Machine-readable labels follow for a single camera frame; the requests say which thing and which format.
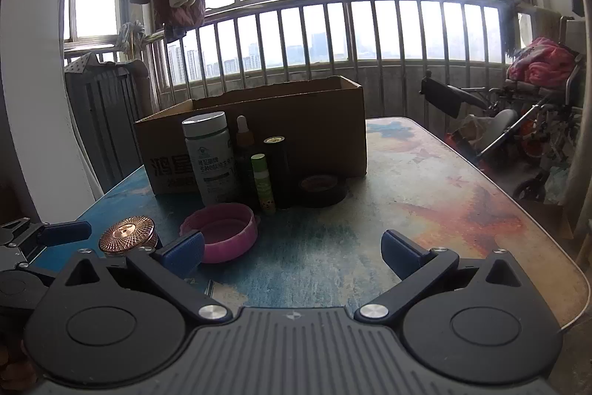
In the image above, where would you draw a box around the black tape roll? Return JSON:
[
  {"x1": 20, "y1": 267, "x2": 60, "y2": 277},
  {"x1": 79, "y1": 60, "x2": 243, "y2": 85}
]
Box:
[{"x1": 296, "y1": 174, "x2": 347, "y2": 208}]

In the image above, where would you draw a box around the white supplement bottle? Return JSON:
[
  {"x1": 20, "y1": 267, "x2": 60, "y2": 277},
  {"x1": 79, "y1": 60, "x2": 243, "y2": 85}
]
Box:
[{"x1": 182, "y1": 112, "x2": 240, "y2": 207}]

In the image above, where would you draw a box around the amber dropper bottle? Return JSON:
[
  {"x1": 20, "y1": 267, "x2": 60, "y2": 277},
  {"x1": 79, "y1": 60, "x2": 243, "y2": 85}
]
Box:
[{"x1": 233, "y1": 116, "x2": 257, "y2": 211}]

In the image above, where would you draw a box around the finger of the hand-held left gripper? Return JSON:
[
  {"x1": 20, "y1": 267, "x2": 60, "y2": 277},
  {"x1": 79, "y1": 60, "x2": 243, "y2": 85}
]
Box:
[{"x1": 0, "y1": 217, "x2": 92, "y2": 264}]

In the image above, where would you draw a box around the black cylinder with gold top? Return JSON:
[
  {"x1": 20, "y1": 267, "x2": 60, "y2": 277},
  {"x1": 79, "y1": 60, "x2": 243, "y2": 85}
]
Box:
[{"x1": 263, "y1": 137, "x2": 293, "y2": 210}]

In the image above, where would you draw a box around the dark jar with copper lid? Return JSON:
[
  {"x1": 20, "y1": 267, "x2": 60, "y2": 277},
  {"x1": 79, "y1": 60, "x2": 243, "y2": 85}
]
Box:
[{"x1": 99, "y1": 215, "x2": 161, "y2": 257}]

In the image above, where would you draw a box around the green spray tube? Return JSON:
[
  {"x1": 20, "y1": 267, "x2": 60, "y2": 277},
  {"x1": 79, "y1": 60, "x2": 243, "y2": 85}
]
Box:
[{"x1": 250, "y1": 153, "x2": 277, "y2": 216}]

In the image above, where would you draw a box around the dark slatted cabinet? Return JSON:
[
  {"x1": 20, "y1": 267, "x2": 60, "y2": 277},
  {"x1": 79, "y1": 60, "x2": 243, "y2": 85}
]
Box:
[{"x1": 65, "y1": 56, "x2": 149, "y2": 192}]

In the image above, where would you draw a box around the pink blanket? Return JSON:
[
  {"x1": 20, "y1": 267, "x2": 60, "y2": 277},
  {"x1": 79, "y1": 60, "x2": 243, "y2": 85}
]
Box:
[{"x1": 506, "y1": 36, "x2": 579, "y2": 83}]

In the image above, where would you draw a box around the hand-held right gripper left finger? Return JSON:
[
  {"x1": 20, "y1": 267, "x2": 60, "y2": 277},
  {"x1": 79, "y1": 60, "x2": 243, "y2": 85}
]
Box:
[{"x1": 58, "y1": 231, "x2": 233, "y2": 325}]

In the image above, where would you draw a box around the dark towel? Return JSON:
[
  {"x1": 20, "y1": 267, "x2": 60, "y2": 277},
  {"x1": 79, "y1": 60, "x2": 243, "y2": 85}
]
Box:
[{"x1": 499, "y1": 0, "x2": 521, "y2": 58}]

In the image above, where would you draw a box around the folding wheelchair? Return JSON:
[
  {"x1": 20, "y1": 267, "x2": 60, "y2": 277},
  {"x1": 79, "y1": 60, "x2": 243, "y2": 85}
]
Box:
[{"x1": 418, "y1": 18, "x2": 592, "y2": 202}]

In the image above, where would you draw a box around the brown cardboard box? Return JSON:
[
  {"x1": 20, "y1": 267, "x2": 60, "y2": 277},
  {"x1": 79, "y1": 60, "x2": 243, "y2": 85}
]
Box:
[{"x1": 134, "y1": 76, "x2": 368, "y2": 196}]

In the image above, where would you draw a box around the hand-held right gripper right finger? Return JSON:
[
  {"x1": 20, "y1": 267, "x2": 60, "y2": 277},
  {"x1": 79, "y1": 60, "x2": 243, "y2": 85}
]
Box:
[{"x1": 354, "y1": 230, "x2": 532, "y2": 324}]

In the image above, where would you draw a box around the white mop head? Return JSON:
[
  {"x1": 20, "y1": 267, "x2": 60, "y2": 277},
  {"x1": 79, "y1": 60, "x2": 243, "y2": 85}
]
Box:
[{"x1": 118, "y1": 20, "x2": 149, "y2": 63}]

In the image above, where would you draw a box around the white plastic bag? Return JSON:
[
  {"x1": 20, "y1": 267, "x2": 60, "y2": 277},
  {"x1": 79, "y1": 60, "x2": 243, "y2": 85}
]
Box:
[{"x1": 457, "y1": 115, "x2": 492, "y2": 151}]

